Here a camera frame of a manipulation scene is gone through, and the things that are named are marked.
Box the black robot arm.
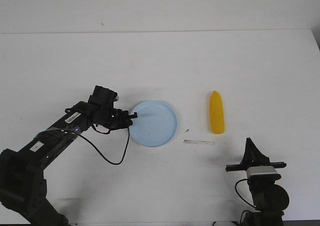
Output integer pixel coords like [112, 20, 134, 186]
[225, 137, 290, 226]
[0, 86, 138, 226]

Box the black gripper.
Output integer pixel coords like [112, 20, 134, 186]
[88, 85, 138, 130]
[225, 137, 287, 172]

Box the light blue round plate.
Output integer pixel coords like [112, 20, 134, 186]
[129, 100, 178, 148]

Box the clear horizontal tape strip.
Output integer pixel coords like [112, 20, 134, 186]
[183, 139, 215, 146]

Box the yellow corn cob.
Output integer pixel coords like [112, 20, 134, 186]
[209, 90, 226, 135]

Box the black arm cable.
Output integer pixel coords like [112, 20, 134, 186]
[74, 124, 130, 165]
[234, 178, 257, 208]

